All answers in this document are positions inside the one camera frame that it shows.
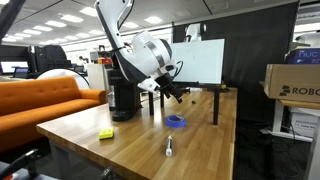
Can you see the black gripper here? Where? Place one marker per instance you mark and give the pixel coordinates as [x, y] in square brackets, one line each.
[166, 84]

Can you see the blue masking tape roll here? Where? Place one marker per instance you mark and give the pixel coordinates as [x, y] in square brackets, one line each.
[170, 123]

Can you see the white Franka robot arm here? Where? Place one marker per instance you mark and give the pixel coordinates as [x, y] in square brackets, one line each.
[146, 53]

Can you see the white idle robot arm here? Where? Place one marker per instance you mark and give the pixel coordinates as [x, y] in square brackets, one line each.
[193, 33]

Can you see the white whiteboard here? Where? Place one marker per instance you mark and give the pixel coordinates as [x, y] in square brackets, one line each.
[200, 60]

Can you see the black Keurig coffee machine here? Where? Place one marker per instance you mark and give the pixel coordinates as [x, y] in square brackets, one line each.
[125, 100]

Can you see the small red box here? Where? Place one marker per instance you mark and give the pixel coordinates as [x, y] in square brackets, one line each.
[105, 61]

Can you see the yellow sticky note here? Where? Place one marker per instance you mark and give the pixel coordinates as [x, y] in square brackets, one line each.
[106, 134]

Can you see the wooden desk white leg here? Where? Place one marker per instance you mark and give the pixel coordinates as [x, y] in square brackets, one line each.
[277, 116]

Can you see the white round panel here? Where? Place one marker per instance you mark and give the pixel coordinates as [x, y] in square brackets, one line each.
[63, 74]

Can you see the cardboard box with Robo print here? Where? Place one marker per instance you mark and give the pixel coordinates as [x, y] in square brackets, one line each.
[293, 80]

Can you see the orange sofa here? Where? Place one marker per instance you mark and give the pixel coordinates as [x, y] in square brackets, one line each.
[40, 110]

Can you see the blue NUC box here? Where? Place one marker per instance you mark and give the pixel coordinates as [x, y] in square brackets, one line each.
[303, 56]

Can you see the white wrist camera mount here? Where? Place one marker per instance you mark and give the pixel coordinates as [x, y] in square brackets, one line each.
[149, 85]

